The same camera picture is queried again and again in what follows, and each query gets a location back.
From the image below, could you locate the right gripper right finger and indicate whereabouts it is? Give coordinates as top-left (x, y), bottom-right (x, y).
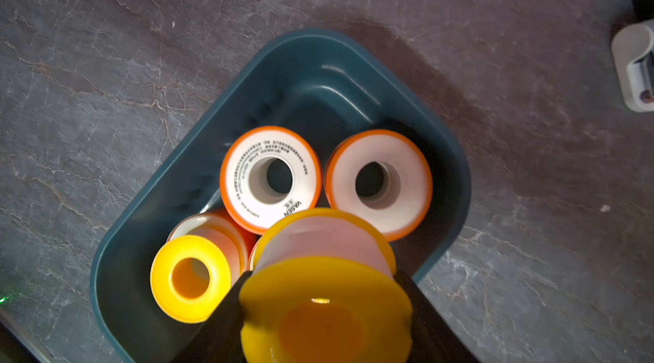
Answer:
top-left (395, 271), bottom-right (480, 363)

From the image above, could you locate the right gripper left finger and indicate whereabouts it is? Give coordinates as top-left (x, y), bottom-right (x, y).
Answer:
top-left (172, 271), bottom-right (252, 363)

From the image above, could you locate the yellow tape roll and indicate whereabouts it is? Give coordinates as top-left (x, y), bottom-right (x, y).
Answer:
top-left (239, 208), bottom-right (413, 362)
top-left (150, 235), bottom-right (233, 324)

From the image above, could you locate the teal storage box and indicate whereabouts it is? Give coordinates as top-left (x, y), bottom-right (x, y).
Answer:
top-left (90, 29), bottom-right (472, 362)

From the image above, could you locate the black white stapler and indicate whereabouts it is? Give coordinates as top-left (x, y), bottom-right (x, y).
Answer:
top-left (611, 0), bottom-right (653, 113)

